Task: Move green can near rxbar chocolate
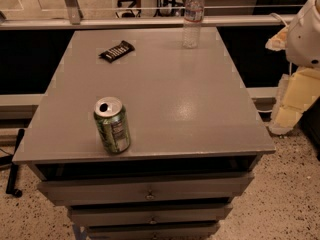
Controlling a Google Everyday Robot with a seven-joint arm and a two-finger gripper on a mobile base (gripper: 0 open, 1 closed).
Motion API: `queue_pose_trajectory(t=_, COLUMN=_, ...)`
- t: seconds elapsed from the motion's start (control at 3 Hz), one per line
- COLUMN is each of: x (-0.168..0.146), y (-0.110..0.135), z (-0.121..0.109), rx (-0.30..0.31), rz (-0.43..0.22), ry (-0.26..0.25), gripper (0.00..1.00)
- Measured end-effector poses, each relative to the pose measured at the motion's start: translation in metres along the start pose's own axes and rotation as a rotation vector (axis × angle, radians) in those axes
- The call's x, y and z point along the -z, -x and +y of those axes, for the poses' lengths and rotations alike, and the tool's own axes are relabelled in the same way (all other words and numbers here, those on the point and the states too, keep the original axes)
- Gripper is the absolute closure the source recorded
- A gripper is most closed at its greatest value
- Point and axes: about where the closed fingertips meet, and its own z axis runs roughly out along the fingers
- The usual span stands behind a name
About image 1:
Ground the clear plastic water bottle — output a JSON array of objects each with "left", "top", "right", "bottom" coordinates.
[{"left": 183, "top": 0, "right": 204, "bottom": 49}]

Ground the black office chair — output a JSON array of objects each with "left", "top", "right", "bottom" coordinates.
[{"left": 116, "top": 0, "right": 141, "bottom": 18}]

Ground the black rxbar chocolate wrapper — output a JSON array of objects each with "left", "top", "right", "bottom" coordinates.
[{"left": 99, "top": 40, "right": 135, "bottom": 63}]

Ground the grey drawer cabinet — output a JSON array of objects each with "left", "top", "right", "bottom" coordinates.
[{"left": 15, "top": 28, "right": 275, "bottom": 240}]

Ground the green soda can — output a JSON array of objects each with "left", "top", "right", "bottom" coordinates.
[{"left": 93, "top": 97, "right": 131, "bottom": 154}]

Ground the black pole on floor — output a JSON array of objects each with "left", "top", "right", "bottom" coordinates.
[{"left": 6, "top": 129, "right": 25, "bottom": 198}]

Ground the metal railing frame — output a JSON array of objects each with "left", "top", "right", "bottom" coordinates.
[{"left": 0, "top": 0, "right": 320, "bottom": 31}]

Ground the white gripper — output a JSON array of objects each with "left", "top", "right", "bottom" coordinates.
[{"left": 265, "top": 0, "right": 320, "bottom": 135}]

